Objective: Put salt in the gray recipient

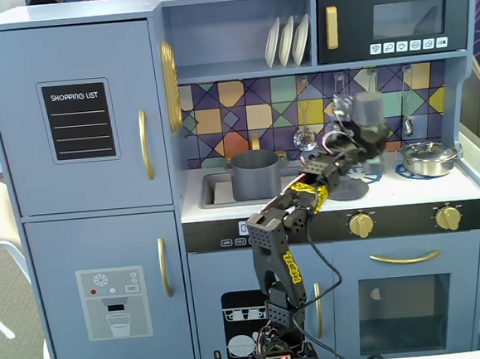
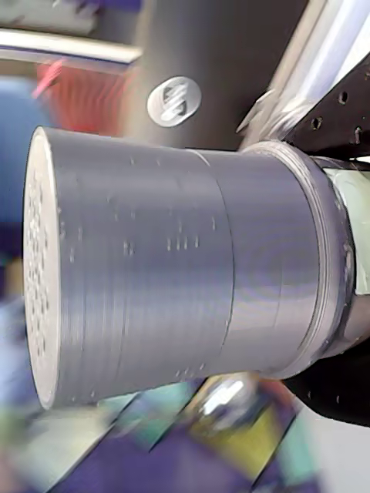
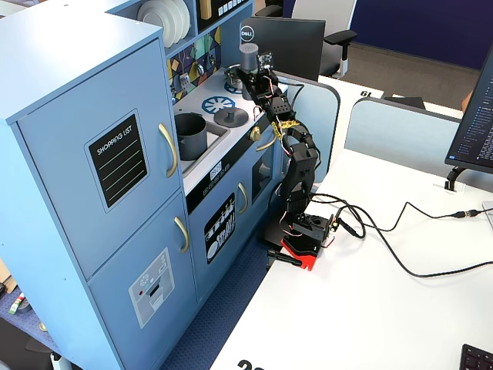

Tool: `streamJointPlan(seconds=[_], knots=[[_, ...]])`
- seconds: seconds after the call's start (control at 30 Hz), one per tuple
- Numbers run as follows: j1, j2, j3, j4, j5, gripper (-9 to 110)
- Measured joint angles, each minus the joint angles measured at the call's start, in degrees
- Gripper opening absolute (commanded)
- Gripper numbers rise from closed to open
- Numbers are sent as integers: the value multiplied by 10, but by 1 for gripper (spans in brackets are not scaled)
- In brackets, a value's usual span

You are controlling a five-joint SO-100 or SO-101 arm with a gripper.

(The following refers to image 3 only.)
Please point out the wooden toy cutting board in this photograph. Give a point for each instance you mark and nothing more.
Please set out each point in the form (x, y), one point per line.
(206, 9)

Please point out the blue toy kitchen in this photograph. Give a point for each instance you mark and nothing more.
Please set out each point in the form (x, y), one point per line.
(58, 77)

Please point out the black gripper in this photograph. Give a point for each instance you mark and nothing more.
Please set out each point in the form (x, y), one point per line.
(251, 78)

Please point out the black table clamp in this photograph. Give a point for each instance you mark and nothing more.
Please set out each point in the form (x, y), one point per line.
(285, 257)

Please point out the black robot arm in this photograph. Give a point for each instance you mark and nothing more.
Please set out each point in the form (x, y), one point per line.
(304, 162)

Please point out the grey cylindrical shaker lid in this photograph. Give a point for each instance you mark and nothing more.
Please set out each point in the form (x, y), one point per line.
(248, 58)

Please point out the gray cylindrical pot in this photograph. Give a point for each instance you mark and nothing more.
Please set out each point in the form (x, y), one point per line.
(190, 140)

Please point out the dark office chair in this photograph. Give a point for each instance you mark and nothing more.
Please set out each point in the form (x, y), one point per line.
(269, 7)

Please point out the light blue desk partition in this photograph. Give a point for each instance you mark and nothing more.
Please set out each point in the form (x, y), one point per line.
(316, 115)
(393, 138)

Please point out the black Dell monitor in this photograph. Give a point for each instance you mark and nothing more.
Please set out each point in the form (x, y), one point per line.
(292, 46)

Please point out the blue woven mat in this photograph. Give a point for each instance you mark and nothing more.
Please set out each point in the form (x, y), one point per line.
(215, 308)

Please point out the white toy plate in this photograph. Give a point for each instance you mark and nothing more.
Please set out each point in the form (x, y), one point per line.
(176, 19)
(186, 17)
(154, 19)

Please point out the black keyboard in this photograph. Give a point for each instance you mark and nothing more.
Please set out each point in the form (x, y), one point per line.
(477, 360)

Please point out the black computer monitor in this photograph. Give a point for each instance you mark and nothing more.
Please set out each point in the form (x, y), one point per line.
(477, 127)

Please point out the silver laptop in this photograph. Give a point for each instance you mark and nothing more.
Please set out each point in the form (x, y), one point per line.
(489, 216)

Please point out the white office chair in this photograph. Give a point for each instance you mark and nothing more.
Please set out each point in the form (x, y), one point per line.
(327, 15)

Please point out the red robot base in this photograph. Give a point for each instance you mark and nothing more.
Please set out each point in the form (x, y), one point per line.
(300, 251)

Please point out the red green striped packet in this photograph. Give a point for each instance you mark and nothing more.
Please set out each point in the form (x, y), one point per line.
(16, 304)

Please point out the gray pot lid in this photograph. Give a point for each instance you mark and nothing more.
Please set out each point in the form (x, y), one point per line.
(231, 117)

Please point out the metal hanging utensil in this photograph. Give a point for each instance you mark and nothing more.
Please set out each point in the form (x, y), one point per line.
(200, 67)
(184, 83)

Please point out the gold round knob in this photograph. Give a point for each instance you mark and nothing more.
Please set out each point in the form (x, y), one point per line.
(255, 133)

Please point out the small gripper camera board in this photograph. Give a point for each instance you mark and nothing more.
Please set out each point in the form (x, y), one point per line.
(265, 59)

